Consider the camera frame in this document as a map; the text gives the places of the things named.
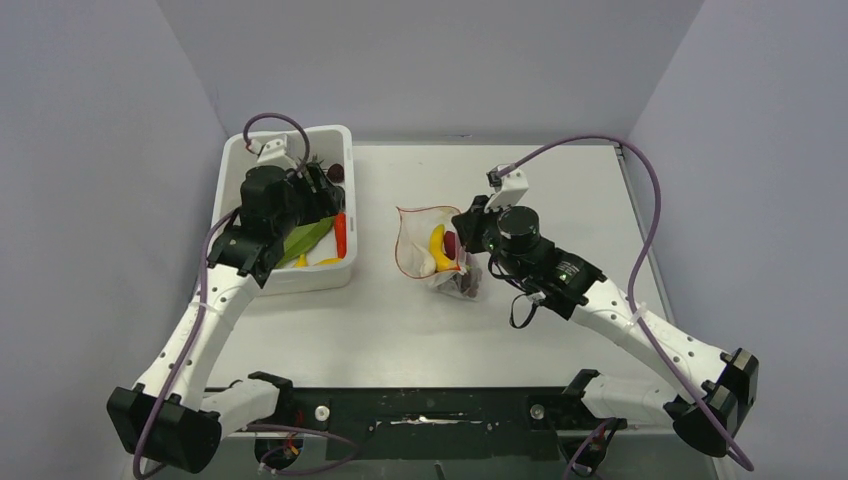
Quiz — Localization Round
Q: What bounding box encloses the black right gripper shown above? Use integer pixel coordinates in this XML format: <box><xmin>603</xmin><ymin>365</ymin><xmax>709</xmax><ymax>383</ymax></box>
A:
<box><xmin>454</xmin><ymin>193</ymin><xmax>528</xmax><ymax>284</ymax></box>

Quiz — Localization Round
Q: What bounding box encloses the magenta toy fruit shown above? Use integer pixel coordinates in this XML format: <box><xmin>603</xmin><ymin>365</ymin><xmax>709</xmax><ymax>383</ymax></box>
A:
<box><xmin>443</xmin><ymin>231</ymin><xmax>457</xmax><ymax>261</ymax></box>

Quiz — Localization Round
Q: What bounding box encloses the yellow toy banana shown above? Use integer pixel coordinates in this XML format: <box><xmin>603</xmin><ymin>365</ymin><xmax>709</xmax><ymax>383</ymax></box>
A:
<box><xmin>428</xmin><ymin>224</ymin><xmax>459</xmax><ymax>272</ymax></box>

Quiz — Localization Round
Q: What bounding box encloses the clear zip top bag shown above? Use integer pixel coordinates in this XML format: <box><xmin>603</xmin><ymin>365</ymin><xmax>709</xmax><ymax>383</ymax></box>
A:
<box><xmin>394</xmin><ymin>205</ymin><xmax>482</xmax><ymax>300</ymax></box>

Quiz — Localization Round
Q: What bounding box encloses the purple toy grape bunch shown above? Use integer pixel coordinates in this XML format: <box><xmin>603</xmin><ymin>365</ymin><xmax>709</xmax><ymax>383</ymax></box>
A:
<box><xmin>439</xmin><ymin>255</ymin><xmax>483</xmax><ymax>300</ymax></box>

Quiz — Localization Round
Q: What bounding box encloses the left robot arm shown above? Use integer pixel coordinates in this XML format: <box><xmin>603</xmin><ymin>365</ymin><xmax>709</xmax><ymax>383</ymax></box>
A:
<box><xmin>107</xmin><ymin>164</ymin><xmax>344</xmax><ymax>479</ymax></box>

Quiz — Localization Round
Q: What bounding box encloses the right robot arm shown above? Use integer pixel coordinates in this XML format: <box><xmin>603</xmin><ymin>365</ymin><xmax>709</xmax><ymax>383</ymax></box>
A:
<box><xmin>451</xmin><ymin>195</ymin><xmax>759</xmax><ymax>458</ymax></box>

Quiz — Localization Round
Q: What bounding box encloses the red toy chili pepper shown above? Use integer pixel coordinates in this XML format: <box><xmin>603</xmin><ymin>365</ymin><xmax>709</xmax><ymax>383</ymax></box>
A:
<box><xmin>333</xmin><ymin>212</ymin><xmax>348</xmax><ymax>260</ymax></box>

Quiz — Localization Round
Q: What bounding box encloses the green toy vegetable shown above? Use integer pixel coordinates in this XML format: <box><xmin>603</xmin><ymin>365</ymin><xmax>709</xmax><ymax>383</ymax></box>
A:
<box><xmin>275</xmin><ymin>216</ymin><xmax>335</xmax><ymax>269</ymax></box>

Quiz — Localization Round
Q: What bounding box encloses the white plastic bin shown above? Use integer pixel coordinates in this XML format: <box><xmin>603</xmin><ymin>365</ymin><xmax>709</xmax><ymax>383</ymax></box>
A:
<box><xmin>211</xmin><ymin>125</ymin><xmax>358</xmax><ymax>296</ymax></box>

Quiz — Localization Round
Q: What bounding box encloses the yellow toy pepper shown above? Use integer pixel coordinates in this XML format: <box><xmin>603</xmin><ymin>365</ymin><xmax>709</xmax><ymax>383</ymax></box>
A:
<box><xmin>292</xmin><ymin>254</ymin><xmax>343</xmax><ymax>268</ymax></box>

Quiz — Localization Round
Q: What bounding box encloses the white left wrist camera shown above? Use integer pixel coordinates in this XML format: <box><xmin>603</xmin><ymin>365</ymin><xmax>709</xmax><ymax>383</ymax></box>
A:
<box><xmin>246</xmin><ymin>134</ymin><xmax>297</xmax><ymax>170</ymax></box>

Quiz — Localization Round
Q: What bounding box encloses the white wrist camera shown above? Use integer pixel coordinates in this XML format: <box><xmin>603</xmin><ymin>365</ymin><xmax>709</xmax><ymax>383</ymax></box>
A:
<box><xmin>246</xmin><ymin>134</ymin><xmax>297</xmax><ymax>170</ymax></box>
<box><xmin>485</xmin><ymin>166</ymin><xmax>529</xmax><ymax>213</ymax></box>

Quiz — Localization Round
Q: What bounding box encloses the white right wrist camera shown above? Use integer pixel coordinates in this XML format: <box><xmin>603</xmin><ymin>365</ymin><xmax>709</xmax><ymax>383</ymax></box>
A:
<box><xmin>485</xmin><ymin>166</ymin><xmax>529</xmax><ymax>213</ymax></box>

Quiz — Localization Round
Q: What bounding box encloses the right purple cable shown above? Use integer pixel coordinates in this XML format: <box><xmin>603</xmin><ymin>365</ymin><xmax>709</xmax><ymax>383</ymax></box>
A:
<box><xmin>486</xmin><ymin>135</ymin><xmax>755</xmax><ymax>473</ymax></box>

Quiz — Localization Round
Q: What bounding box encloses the purple cable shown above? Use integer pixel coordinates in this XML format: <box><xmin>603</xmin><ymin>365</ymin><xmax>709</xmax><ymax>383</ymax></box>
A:
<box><xmin>131</xmin><ymin>112</ymin><xmax>313</xmax><ymax>480</ymax></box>
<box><xmin>486</xmin><ymin>135</ymin><xmax>755</xmax><ymax>473</ymax></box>

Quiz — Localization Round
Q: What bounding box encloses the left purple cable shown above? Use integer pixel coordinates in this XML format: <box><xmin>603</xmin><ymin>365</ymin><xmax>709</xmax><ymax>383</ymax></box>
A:
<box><xmin>131</xmin><ymin>112</ymin><xmax>313</xmax><ymax>480</ymax></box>

